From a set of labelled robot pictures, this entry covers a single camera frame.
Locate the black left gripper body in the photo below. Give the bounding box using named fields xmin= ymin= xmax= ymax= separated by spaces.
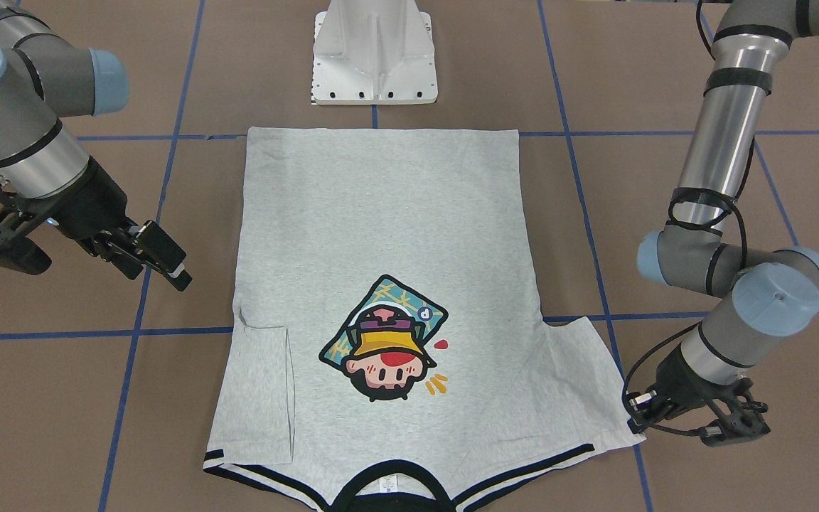
xmin=646 ymin=360 xmax=719 ymax=424

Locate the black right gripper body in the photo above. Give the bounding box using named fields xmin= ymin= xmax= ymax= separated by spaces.
xmin=50 ymin=158 xmax=134 ymax=260

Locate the grey cartoon print t-shirt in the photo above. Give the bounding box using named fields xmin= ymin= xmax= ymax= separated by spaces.
xmin=203 ymin=127 xmax=644 ymax=511

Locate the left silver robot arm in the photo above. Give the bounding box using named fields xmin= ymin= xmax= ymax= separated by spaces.
xmin=623 ymin=1 xmax=819 ymax=447

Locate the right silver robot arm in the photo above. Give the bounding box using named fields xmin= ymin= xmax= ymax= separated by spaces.
xmin=0 ymin=1 xmax=192 ymax=291

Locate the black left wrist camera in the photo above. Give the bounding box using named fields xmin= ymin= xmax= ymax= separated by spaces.
xmin=700 ymin=376 xmax=771 ymax=447

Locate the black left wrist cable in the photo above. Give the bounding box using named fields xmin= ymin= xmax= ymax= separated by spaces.
xmin=621 ymin=0 xmax=759 ymax=436

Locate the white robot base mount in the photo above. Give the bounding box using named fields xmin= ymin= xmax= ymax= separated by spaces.
xmin=310 ymin=1 xmax=439 ymax=106

